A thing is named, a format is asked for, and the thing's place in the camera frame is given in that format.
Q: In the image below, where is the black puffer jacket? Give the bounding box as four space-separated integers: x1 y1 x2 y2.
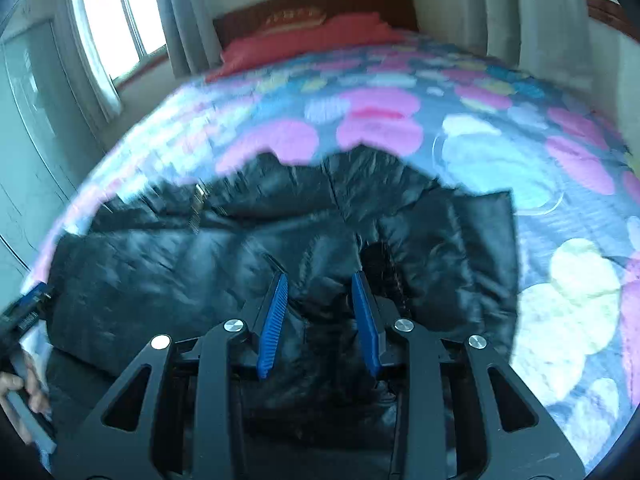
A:
46 146 518 450

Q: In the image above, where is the person's left hand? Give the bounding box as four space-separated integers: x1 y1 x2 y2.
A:
0 352 50 444

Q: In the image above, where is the frosted glass wardrobe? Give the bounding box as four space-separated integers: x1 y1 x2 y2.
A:
1 20 104 300

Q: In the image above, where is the grey curtain left of window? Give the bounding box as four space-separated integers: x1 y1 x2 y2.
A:
53 0 122 130

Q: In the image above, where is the colourful dotted bedspread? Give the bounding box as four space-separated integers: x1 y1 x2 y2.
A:
29 34 639 470

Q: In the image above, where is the grey curtain beside headboard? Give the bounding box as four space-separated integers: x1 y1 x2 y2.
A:
156 0 209 78

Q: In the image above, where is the red blanket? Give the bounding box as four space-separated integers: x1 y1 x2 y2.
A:
205 13 404 82

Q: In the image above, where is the dark wooden headboard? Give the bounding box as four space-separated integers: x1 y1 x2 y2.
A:
213 0 420 48

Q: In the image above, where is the back wall window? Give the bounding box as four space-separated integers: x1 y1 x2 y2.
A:
84 0 167 84

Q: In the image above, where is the grey curtain right wall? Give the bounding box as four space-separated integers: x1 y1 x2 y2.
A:
461 0 593 94

